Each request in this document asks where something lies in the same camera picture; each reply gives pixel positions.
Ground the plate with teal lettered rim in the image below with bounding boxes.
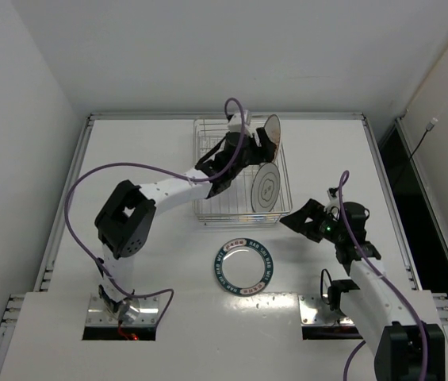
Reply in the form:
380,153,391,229
213,237,274,297

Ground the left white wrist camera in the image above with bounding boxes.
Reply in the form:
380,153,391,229
228,110,251,134

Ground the black wall cable with plug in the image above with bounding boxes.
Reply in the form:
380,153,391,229
389,114,441,187

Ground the white plate brown rim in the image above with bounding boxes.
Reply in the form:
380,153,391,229
264,114,281,161

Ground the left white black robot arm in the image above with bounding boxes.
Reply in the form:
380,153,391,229
95,128,281,322

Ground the aluminium table frame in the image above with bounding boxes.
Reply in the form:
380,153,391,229
0,112,448,381

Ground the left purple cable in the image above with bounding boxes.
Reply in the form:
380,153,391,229
63,97,251,326

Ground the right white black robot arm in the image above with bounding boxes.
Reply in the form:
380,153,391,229
280,171,446,380

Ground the white plate green rim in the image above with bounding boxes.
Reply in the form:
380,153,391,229
251,163,281,213

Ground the purple cable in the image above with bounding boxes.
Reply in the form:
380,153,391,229
63,97,251,326
334,169,433,381

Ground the metal wire dish rack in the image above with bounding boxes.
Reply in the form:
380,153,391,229
193,115,293,225

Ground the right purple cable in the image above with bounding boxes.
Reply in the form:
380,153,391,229
334,169,433,381

